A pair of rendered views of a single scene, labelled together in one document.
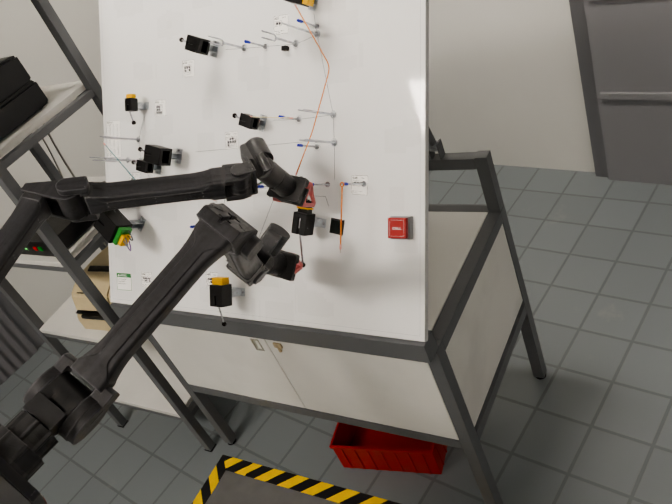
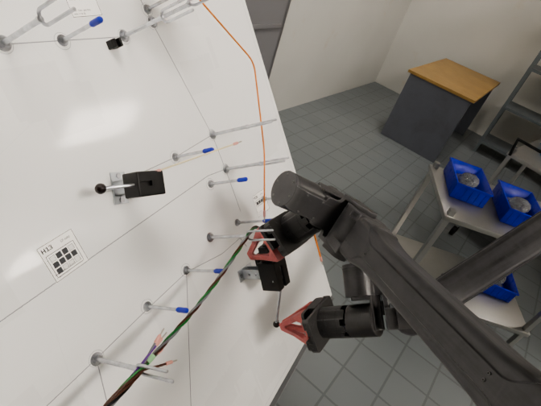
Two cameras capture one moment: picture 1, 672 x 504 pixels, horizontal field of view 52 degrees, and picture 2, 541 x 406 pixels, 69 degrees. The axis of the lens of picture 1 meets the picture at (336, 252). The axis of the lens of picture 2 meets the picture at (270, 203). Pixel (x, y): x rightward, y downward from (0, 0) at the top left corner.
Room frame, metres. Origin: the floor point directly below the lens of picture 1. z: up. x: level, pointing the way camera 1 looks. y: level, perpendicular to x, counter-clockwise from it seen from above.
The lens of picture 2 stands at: (1.79, 0.51, 1.69)
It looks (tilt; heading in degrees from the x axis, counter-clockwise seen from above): 36 degrees down; 245
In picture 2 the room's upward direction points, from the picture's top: 19 degrees clockwise
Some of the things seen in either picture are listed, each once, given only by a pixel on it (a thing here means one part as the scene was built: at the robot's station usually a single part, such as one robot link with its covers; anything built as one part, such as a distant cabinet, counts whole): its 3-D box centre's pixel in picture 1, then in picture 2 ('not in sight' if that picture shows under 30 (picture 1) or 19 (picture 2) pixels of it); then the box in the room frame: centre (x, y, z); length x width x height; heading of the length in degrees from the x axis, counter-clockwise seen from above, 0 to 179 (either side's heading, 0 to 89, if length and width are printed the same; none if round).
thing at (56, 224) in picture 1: (55, 218); not in sight; (2.32, 0.86, 1.09); 0.35 x 0.33 x 0.07; 48
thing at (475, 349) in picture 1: (325, 301); not in sight; (1.86, 0.10, 0.60); 1.17 x 0.58 x 0.40; 48
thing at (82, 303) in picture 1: (114, 286); not in sight; (2.29, 0.82, 0.76); 0.30 x 0.21 x 0.20; 141
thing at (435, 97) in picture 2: not in sight; (440, 106); (-1.60, -3.15, 0.37); 1.39 x 0.72 x 0.75; 38
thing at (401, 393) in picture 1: (357, 381); not in sight; (1.45, 0.10, 0.60); 0.55 x 0.03 x 0.39; 48
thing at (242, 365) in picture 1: (220, 357); not in sight; (1.82, 0.51, 0.60); 0.55 x 0.02 x 0.39; 48
